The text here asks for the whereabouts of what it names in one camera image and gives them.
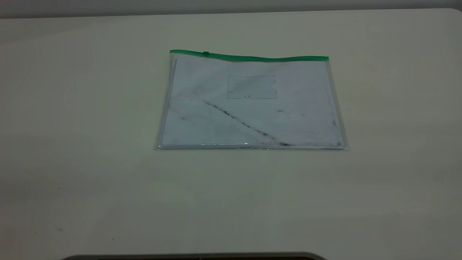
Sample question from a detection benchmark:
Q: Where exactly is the transparent plastic bag green zipper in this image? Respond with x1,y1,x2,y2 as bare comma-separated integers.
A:
157,49,349,151

